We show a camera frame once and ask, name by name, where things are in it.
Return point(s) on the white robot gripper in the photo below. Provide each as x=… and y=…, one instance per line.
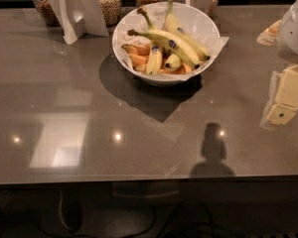
x=295, y=34

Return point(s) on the long yellow banana front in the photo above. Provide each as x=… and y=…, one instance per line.
x=171, y=43

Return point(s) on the small yellow banana middle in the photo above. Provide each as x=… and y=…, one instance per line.
x=173, y=62

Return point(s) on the yellow banana rear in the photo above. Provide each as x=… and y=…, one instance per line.
x=173, y=26

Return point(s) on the short yellow banana left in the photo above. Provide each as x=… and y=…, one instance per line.
x=155, y=59

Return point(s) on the white ceramic bowl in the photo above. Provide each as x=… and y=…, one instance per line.
x=195, y=20

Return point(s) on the plastic wrapped bread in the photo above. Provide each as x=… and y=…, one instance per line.
x=269, y=36

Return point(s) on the glass jar far right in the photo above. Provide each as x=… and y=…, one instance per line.
x=213, y=7

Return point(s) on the orange carrot pieces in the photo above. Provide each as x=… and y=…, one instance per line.
x=138, y=54

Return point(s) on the glass jar pale grains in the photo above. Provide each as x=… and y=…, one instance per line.
x=111, y=10

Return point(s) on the glass jar brown nuts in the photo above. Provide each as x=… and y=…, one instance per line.
x=45, y=10

